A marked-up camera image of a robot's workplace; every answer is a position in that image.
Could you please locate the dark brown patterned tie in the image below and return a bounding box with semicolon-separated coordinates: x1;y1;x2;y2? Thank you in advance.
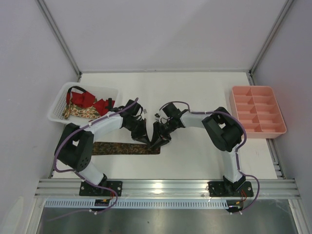
92;142;160;156

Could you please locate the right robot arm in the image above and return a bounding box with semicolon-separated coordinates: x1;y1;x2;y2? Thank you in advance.
151;102;246;195

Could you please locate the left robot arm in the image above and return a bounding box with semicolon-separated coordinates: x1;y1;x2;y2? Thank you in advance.
53;98;150;196

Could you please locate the red tie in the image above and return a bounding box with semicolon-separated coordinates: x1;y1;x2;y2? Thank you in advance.
66;91;115;117

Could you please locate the beige floral tie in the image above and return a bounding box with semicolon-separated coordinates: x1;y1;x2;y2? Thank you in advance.
62;104;100;119

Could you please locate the pink divided organizer tray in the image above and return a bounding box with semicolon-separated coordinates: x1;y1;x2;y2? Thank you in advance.
230;86;287;139

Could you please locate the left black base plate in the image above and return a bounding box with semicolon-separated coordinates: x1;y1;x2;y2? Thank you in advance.
79;180;122;196

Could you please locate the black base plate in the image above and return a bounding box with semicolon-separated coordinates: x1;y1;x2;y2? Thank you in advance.
208;180;254;197
79;180;122;196

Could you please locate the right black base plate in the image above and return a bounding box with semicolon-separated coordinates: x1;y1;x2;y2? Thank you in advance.
208;180;254;197

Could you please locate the aluminium mounting rail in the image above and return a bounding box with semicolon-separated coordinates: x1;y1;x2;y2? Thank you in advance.
35;178;301;199

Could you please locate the left aluminium frame post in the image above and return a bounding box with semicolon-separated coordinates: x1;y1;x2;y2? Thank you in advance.
35;0;82;80

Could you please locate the aluminium frame post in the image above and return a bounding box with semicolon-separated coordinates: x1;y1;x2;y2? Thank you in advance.
249;0;296;77
35;0;82;80

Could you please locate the white slotted cable duct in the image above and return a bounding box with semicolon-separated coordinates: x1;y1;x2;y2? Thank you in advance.
45;199;229;209

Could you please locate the right aluminium frame post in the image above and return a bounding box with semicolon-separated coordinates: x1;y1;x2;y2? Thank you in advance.
249;0;296;77

